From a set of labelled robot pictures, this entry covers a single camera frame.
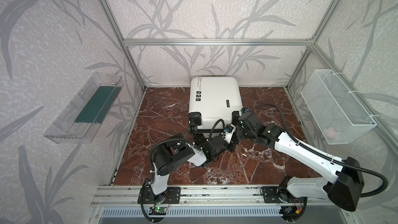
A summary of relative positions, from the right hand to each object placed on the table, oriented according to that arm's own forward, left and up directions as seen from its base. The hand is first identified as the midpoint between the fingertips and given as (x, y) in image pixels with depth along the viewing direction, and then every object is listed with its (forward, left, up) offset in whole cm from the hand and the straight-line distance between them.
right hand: (237, 125), depth 81 cm
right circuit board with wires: (-36, -25, -20) cm, 48 cm away
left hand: (-2, -3, -5) cm, 6 cm away
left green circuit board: (-36, +39, -17) cm, 56 cm away
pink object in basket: (-7, -42, +5) cm, 43 cm away
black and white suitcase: (+14, +13, +5) cm, 20 cm away
